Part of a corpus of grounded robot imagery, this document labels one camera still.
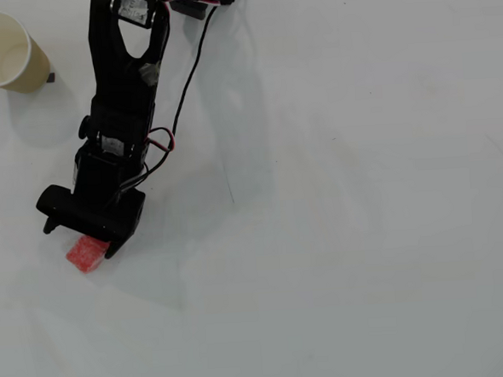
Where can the small dark block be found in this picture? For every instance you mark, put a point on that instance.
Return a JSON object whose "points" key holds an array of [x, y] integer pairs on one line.
{"points": [[51, 77]]}

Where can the red cube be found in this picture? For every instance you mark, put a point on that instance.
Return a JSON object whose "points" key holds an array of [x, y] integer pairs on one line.
{"points": [[85, 256]]}

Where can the beige paper cup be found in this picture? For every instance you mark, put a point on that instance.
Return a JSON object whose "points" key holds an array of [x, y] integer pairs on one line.
{"points": [[35, 69]]}

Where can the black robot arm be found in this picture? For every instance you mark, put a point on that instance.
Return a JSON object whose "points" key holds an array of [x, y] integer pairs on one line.
{"points": [[112, 77]]}

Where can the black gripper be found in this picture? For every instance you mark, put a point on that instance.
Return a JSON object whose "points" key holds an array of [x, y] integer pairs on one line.
{"points": [[118, 231]]}

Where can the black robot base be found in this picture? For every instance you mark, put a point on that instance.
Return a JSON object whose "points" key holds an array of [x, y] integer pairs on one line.
{"points": [[193, 10]]}

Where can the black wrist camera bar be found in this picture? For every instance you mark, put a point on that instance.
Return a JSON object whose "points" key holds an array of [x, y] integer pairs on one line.
{"points": [[90, 213]]}

